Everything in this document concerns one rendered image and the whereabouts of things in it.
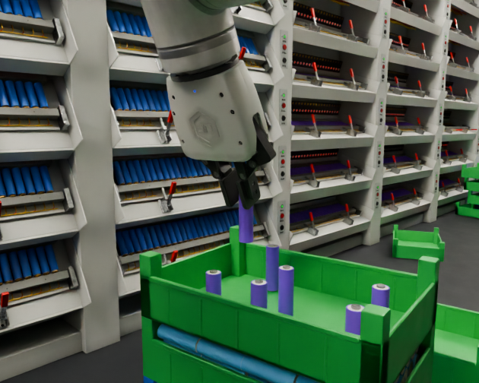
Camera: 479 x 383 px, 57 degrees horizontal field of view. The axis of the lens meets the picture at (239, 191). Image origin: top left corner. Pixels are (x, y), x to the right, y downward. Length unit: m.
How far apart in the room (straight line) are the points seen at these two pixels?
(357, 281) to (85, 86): 0.76
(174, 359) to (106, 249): 0.63
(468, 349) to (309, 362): 0.51
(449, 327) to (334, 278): 0.39
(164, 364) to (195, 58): 0.36
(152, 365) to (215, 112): 0.32
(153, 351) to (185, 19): 0.39
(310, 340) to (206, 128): 0.24
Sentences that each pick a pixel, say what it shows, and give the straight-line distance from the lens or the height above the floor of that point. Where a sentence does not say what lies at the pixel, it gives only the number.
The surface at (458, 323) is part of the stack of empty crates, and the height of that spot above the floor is 0.19.
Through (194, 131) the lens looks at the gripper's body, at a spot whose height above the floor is 0.55.
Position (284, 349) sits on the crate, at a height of 0.34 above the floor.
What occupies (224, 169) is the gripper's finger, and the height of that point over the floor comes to 0.50.
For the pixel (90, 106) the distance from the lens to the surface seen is 1.10.
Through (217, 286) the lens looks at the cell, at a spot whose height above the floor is 0.37.
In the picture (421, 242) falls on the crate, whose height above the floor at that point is 0.00.
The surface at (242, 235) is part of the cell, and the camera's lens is 0.56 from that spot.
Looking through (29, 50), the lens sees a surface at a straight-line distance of 1.08.
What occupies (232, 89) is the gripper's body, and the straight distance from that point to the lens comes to 0.45.
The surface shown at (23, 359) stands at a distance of 1.18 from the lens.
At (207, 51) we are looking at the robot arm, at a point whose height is 0.63.
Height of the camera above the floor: 0.55
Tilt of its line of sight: 8 degrees down
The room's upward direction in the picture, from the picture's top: straight up
